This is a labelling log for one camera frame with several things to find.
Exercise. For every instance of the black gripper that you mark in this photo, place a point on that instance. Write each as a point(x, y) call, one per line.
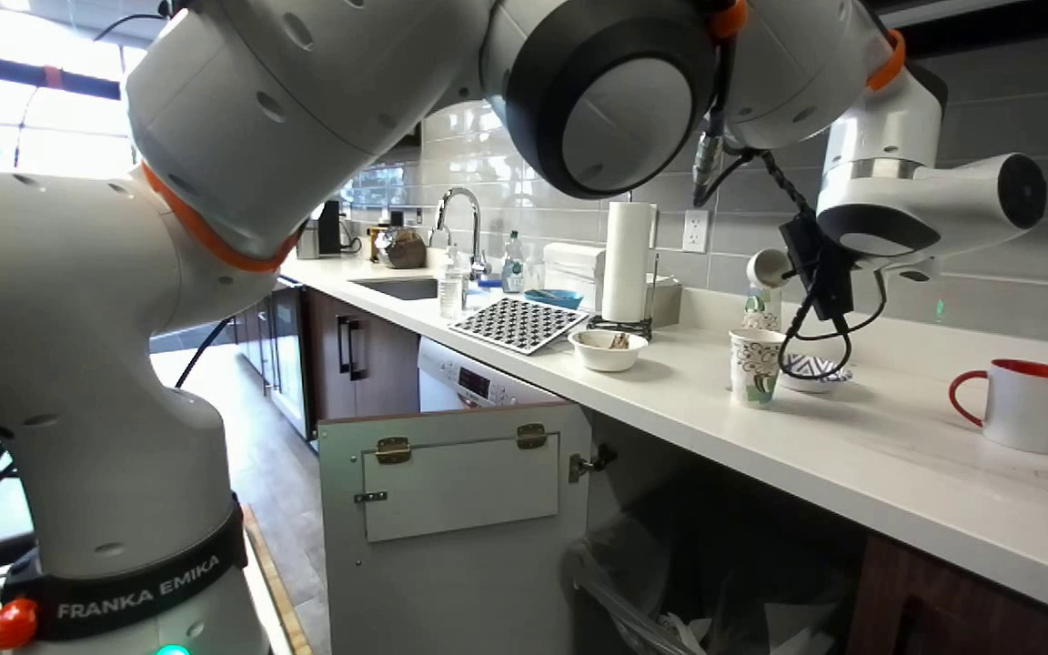
point(822, 277)

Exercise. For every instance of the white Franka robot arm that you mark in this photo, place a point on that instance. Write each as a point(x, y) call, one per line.
point(87, 303)

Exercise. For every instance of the black coffee machine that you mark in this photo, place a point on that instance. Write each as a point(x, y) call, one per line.
point(329, 228)

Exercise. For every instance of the blue patterned paper plate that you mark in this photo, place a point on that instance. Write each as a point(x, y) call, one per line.
point(816, 372)

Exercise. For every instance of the metal napkin dispenser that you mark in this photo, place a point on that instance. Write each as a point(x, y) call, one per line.
point(665, 298)

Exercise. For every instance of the white paper towel roll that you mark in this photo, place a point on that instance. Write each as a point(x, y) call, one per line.
point(628, 259)

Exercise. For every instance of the black paper towel holder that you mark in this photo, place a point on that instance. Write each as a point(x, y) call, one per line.
point(628, 330)

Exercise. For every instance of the white bowl with food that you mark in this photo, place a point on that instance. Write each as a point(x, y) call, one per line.
point(608, 350)

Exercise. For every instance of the white napkin stack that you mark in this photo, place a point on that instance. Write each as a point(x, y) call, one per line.
point(574, 269)

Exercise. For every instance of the clear glass container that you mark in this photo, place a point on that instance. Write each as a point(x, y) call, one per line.
point(513, 267)

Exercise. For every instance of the black white checkerboard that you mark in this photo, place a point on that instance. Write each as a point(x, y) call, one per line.
point(518, 324)

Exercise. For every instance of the trash bin with bag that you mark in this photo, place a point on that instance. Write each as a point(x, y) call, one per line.
point(718, 569)

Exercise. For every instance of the chrome faucet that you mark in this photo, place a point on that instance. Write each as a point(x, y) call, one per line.
point(473, 218)

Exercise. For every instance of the dark floating shelf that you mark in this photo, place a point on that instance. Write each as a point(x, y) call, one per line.
point(1010, 24)

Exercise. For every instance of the steel dishwasher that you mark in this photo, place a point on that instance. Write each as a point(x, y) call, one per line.
point(473, 382)

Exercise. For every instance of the clear plastic water bottle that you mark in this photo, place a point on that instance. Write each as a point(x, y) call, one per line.
point(451, 282)

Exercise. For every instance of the brown wooden base cabinet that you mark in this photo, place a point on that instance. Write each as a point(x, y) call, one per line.
point(383, 366)
point(946, 605)

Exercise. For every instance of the brown glass pot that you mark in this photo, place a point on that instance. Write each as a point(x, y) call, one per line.
point(400, 246)

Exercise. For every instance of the kitchen sink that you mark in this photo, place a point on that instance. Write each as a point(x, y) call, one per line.
point(400, 288)

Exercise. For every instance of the open cabinet door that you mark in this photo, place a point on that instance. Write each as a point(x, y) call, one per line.
point(451, 584)

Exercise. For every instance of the white wall outlet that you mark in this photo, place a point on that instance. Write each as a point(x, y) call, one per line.
point(697, 229)

